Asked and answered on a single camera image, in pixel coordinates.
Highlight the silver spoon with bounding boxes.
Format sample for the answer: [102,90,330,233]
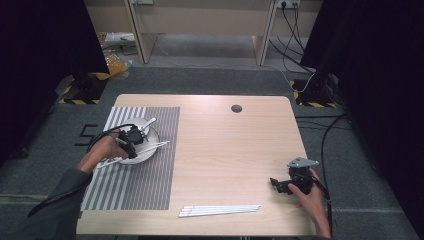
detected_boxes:
[139,116,157,135]

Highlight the right hand-held gripper black cable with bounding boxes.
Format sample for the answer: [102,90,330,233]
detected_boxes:
[311,178,334,239]

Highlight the black power cables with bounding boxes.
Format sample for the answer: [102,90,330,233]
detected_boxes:
[268,2,316,74]

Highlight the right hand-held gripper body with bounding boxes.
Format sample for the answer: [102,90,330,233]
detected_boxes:
[280,156,320,196]

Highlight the stand base with hazard tape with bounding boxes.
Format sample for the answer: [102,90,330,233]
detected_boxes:
[57,72,111,106]
[289,74,338,109]

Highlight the yellow plastic bag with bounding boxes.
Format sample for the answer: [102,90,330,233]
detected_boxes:
[103,52,130,78]

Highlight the grey white striped placemat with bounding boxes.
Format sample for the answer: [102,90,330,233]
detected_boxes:
[79,106,181,212]

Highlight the pile of papers and boxes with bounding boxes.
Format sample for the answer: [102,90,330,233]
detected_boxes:
[97,30,137,52]

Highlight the black curtain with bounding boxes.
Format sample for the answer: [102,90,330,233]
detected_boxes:
[299,0,424,239]
[0,0,110,164]

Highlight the white chopstick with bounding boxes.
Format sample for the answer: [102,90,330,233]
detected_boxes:
[95,140,170,169]
[179,207,261,215]
[97,141,171,170]
[177,208,260,219]

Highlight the white round plate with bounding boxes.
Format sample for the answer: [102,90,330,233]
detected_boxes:
[117,116,161,165]

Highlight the person's left hand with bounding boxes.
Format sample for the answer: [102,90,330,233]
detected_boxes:
[77,133,130,174]

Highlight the white cable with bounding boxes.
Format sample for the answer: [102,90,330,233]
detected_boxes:
[264,63,317,95]

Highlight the black floor cable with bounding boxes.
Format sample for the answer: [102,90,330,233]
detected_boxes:
[294,112,353,176]

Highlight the white power strip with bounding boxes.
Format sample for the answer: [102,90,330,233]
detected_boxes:
[276,0,302,9]

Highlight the person's right hand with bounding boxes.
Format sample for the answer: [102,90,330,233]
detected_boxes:
[287,167,327,223]

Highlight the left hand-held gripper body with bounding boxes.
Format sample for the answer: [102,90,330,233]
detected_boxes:
[116,125,148,160]

